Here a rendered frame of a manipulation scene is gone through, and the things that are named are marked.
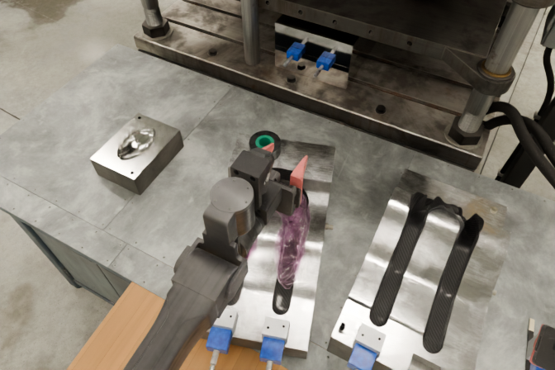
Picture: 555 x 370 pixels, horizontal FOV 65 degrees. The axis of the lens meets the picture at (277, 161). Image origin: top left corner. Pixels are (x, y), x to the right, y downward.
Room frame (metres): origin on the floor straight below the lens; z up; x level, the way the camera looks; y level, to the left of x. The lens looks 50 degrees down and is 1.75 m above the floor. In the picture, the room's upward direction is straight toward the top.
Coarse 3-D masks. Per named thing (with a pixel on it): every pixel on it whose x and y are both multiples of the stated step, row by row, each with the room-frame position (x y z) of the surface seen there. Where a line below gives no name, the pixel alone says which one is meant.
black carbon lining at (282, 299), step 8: (272, 168) 0.67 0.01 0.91; (280, 168) 0.67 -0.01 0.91; (280, 176) 0.67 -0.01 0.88; (288, 176) 0.67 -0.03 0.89; (288, 184) 0.66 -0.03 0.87; (304, 192) 0.63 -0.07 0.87; (240, 288) 0.39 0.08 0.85; (280, 288) 0.39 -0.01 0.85; (280, 296) 0.37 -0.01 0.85; (288, 296) 0.37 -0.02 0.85; (232, 304) 0.35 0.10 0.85; (272, 304) 0.35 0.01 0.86; (280, 304) 0.36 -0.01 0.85; (288, 304) 0.35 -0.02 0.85; (280, 312) 0.34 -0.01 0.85
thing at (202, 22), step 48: (192, 0) 1.67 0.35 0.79; (144, 48) 1.41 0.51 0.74; (192, 48) 1.34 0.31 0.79; (240, 48) 1.34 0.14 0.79; (384, 48) 1.34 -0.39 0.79; (288, 96) 1.11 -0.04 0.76; (336, 96) 1.08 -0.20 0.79; (384, 96) 1.08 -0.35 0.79; (432, 96) 1.08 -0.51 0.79; (432, 144) 0.88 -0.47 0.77
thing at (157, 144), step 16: (128, 128) 0.85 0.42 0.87; (144, 128) 0.86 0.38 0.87; (160, 128) 0.85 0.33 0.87; (176, 128) 0.85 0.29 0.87; (112, 144) 0.79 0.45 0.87; (128, 144) 0.81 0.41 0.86; (144, 144) 0.82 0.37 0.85; (160, 144) 0.79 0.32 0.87; (176, 144) 0.82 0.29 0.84; (96, 160) 0.74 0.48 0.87; (112, 160) 0.74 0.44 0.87; (128, 160) 0.74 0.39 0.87; (144, 160) 0.74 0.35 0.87; (160, 160) 0.76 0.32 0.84; (112, 176) 0.71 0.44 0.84; (128, 176) 0.68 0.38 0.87; (144, 176) 0.70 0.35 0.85
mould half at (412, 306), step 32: (448, 192) 0.64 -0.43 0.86; (384, 224) 0.51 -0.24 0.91; (448, 224) 0.50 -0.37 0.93; (384, 256) 0.45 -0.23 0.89; (416, 256) 0.44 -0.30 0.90; (480, 256) 0.43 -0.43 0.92; (352, 288) 0.37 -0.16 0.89; (416, 288) 0.38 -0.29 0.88; (480, 288) 0.37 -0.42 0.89; (352, 320) 0.31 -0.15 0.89; (416, 320) 0.31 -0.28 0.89; (480, 320) 0.31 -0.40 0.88; (384, 352) 0.25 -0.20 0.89; (416, 352) 0.25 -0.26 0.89; (448, 352) 0.25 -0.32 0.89
